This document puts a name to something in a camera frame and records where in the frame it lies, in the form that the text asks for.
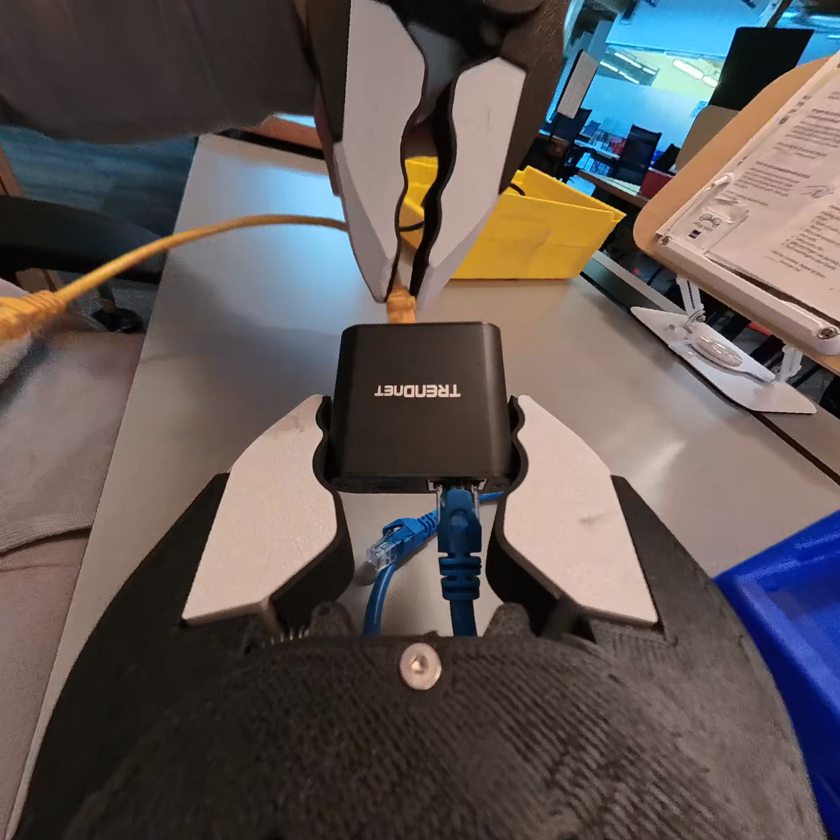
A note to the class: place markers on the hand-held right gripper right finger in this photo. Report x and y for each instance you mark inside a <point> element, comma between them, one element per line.
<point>571,518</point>

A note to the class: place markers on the grey desk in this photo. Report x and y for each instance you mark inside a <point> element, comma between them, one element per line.
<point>262,295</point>

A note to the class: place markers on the yellow plastic bin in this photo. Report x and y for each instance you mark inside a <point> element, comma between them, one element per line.
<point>551,229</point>

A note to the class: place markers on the black network switch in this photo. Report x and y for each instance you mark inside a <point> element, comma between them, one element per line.
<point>420,433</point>

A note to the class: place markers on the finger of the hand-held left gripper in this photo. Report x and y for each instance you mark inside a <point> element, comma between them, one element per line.
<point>374,131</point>
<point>482,144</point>

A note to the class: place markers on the person's grey sweatshirt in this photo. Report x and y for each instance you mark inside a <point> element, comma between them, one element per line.
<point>52,459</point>

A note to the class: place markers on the printed paper sheets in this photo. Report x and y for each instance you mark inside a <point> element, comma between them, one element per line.
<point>781,197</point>

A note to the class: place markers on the tan document stand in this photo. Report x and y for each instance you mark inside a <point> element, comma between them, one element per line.
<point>669,216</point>

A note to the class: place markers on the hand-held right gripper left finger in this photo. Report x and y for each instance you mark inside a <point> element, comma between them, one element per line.
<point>269,512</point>

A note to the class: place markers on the blue plastic bin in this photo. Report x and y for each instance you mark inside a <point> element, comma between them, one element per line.
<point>787,623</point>

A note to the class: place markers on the black office chair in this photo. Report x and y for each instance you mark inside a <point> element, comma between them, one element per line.
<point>65,236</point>

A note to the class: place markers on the black monitor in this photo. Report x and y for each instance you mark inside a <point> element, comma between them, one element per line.
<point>761,65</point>

